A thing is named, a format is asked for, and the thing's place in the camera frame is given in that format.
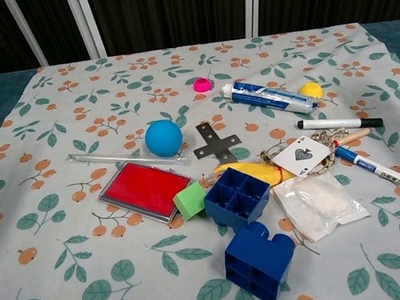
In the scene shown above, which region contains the pink half ball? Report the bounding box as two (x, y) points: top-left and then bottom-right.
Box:
(192, 76), (213, 94)

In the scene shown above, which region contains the white double partition post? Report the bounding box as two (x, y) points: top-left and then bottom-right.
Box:
(65, 0), (108, 62)

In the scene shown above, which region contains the blue ball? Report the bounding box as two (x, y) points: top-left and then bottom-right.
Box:
(142, 116), (186, 161)

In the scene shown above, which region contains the gauze in clear packet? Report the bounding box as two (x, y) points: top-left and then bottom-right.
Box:
(270, 166), (373, 248)

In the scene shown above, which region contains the blue studded building brick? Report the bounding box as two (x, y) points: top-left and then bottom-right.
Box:
(218, 216), (304, 300)

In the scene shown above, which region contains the clear wrapped straw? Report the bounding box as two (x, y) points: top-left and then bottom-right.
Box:
(65, 137), (192, 183)

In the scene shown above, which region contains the yellow ball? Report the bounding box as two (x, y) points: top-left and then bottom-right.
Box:
(297, 80), (325, 104)

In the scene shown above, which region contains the ace of spades card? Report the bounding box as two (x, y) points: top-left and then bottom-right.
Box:
(269, 132), (334, 182)

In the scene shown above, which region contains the blue hollow building brick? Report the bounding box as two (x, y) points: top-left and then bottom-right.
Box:
(199, 162), (276, 236)

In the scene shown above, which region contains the yellow rubber toy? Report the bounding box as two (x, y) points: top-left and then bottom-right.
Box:
(212, 154), (297, 195)

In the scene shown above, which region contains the green foam cube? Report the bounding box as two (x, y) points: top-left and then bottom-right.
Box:
(170, 180), (210, 221)

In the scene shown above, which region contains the wooden stick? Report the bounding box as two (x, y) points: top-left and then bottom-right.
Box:
(333, 127), (373, 147)

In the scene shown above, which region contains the floral print tablecloth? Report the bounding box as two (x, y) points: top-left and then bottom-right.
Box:
(0, 16), (400, 300)

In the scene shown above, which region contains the red stamp pad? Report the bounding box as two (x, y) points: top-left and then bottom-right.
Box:
(94, 153), (197, 233)

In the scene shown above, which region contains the metal cross bracket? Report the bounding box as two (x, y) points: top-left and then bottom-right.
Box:
(189, 117), (254, 170)

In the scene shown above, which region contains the black capped marker pen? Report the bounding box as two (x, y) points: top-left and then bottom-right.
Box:
(296, 108), (385, 139)

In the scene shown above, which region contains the blue white toothpaste tube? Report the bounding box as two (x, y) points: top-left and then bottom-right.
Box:
(221, 68), (320, 126)

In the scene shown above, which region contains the blue capped marker pen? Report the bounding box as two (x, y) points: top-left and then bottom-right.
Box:
(333, 136), (400, 213)

